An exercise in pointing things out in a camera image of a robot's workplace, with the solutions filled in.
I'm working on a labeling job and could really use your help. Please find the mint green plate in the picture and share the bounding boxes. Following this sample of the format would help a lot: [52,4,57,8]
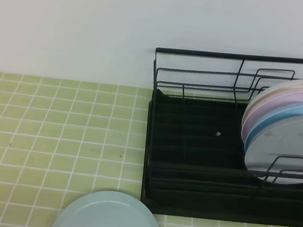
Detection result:
[52,191,158,227]

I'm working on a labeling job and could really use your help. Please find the white plate in rack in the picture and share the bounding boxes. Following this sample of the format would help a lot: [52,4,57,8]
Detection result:
[243,79,303,121]

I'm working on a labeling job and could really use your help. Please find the grey plate in rack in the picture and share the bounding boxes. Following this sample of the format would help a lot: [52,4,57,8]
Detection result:
[244,116,303,174]

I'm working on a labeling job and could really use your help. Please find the pink plate in rack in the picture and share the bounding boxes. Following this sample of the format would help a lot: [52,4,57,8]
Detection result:
[241,89,303,141]

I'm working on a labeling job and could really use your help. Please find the blue plate in rack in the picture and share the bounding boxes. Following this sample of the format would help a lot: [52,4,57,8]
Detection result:
[244,103,303,152]

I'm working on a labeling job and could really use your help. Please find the cream plate in rack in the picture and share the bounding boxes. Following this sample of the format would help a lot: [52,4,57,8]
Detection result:
[242,79,303,125]

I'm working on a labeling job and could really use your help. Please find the black wire dish rack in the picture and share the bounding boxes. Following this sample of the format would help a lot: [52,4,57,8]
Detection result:
[141,48,303,227]

